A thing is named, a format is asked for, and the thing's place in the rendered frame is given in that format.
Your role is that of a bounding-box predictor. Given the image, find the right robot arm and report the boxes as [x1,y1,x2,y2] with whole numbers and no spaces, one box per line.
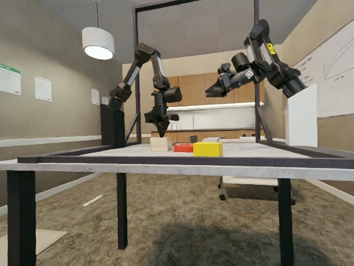
[106,43,182,121]

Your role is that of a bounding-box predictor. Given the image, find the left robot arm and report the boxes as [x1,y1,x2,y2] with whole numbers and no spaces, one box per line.
[231,19,307,98]

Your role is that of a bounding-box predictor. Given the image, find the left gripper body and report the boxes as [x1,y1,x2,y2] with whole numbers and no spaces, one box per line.
[220,72,243,97]

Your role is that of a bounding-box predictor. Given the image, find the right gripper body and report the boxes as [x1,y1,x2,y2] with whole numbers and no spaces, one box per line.
[145,103,179,123]

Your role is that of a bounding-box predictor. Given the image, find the yellow rectangular block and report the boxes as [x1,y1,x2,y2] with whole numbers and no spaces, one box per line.
[193,142,223,157]

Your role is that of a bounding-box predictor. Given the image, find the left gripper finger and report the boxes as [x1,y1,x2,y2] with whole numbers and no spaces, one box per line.
[205,77,224,94]
[206,92,222,97]

